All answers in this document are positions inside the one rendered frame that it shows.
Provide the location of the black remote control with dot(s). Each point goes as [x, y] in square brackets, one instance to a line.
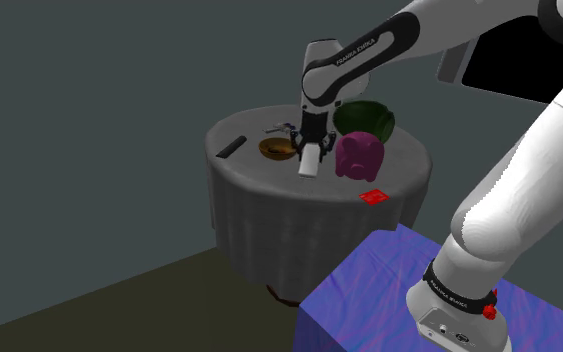
[231, 146]

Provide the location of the magenta elephant figure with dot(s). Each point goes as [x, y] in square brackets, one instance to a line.
[359, 156]

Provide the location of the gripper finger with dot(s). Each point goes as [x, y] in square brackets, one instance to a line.
[294, 144]
[328, 144]

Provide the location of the brown bowl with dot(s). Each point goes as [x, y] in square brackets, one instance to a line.
[276, 148]

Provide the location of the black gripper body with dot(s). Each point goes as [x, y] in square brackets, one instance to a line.
[313, 126]

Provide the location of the red flat card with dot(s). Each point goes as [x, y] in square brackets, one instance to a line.
[374, 197]

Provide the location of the round table with grey cloth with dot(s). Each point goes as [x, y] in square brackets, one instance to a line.
[281, 214]

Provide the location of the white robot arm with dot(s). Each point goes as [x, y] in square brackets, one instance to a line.
[520, 185]

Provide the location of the black wall screen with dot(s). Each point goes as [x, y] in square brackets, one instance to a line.
[515, 58]

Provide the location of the small grey metal tool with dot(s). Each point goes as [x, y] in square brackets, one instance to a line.
[278, 128]

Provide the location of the dark green bowl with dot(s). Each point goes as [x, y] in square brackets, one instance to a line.
[364, 119]

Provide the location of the blue purple robot stand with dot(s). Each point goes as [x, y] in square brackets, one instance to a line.
[359, 292]

